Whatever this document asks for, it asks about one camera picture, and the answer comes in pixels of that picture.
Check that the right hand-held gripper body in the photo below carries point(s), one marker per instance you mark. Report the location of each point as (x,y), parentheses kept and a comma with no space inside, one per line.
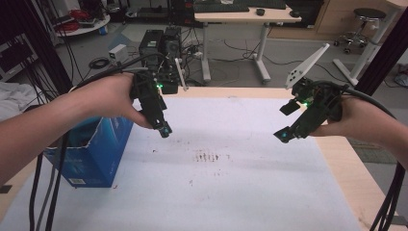
(316,106)

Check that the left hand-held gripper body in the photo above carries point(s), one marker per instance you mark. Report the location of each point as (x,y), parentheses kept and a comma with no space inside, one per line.
(149,93)

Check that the blue cardboard box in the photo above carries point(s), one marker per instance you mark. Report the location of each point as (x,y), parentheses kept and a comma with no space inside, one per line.
(96,160)

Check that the person's right hand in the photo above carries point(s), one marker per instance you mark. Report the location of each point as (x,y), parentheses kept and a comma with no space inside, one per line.
(352,122)

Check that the person's left hand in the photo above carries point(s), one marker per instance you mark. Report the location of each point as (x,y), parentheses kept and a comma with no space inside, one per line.
(106,96)

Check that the black computer case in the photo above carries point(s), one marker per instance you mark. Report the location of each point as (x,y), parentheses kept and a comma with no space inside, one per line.
(154,45)

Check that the small white device box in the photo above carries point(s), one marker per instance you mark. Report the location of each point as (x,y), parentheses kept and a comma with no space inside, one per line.
(117,53)

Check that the white table mat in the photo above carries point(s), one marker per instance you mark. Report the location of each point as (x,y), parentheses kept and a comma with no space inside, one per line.
(208,192)

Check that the black curtain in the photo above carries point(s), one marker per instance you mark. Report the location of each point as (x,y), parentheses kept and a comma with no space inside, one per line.
(48,48)
(385,54)

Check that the round white table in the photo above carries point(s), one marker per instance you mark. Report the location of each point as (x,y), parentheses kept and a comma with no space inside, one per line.
(93,27)

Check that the black wheeled stool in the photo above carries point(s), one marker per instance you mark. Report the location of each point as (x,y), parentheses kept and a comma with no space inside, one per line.
(369,14)

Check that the black computer mouse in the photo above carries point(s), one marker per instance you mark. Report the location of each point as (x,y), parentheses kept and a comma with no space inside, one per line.
(260,12)

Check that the black keyboard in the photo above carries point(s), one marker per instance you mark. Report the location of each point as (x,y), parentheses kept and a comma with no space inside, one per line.
(221,7)

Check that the white crumpled cloth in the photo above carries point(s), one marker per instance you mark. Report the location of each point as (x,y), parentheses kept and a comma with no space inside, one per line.
(12,99)

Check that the black tape strip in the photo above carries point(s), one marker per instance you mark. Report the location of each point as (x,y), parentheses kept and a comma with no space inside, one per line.
(5,188)

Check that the white stand frame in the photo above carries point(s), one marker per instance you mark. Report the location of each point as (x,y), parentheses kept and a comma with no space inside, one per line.
(369,51)

